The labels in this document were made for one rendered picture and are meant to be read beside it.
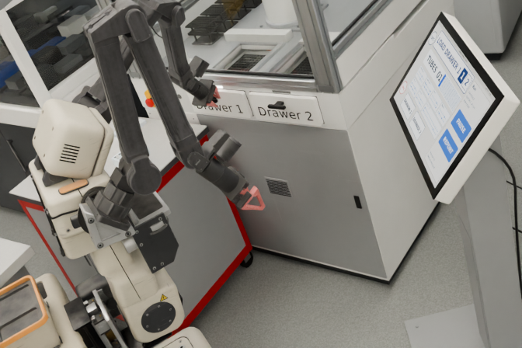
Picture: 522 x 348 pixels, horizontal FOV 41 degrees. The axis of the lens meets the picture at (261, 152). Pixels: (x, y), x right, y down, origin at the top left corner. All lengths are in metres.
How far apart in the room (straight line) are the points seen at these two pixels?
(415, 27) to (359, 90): 0.46
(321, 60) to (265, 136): 0.50
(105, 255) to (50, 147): 0.37
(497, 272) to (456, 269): 0.72
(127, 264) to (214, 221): 0.98
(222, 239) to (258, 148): 0.48
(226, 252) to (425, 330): 0.90
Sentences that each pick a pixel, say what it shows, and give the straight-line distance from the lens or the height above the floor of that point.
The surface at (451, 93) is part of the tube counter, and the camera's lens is 1.85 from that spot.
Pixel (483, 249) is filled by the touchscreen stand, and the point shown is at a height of 0.58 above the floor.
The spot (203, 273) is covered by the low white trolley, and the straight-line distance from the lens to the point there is 2.93.
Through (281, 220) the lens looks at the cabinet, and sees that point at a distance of 2.93.
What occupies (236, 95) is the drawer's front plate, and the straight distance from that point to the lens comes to 2.57.
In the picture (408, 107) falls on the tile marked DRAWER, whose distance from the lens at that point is 2.04.
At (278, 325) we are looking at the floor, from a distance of 2.91.
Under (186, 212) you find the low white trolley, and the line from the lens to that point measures 2.78.
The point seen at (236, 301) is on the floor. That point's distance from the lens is 3.08.
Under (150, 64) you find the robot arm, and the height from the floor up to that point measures 1.48.
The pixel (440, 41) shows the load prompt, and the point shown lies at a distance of 2.02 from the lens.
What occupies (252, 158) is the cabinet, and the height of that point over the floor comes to 0.60.
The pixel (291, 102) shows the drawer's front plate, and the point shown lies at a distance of 2.42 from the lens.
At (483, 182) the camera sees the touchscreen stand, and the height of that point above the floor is 0.83.
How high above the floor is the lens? 2.07
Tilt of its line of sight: 32 degrees down
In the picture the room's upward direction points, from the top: 20 degrees counter-clockwise
